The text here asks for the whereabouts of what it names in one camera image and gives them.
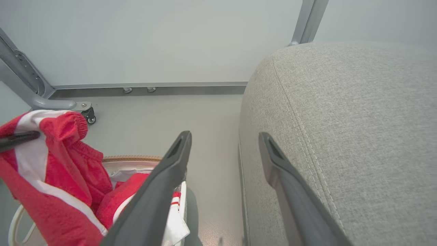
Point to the small caster wheel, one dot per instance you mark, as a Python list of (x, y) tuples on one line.
[(90, 118)]

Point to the round metal bolt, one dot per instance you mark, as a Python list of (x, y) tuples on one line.
[(127, 90), (151, 89)]

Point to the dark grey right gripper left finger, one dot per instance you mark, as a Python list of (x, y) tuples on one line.
[(150, 205)]

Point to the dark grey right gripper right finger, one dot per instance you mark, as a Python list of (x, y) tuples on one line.
[(300, 208)]

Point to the grey fabric sofa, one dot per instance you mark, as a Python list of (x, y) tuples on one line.
[(358, 136)]

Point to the grey metal frame post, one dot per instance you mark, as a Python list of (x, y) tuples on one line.
[(309, 20)]

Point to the red and white garment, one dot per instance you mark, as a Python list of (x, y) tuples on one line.
[(65, 164)]

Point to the white basket with woven rim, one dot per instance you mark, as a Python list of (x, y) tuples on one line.
[(129, 158)]

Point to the grey metal frame rail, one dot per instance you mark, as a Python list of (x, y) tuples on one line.
[(187, 89)]

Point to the grey metal frame foot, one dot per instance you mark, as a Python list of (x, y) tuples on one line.
[(20, 82)]

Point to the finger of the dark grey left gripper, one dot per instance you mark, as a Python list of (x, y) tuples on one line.
[(17, 140)]

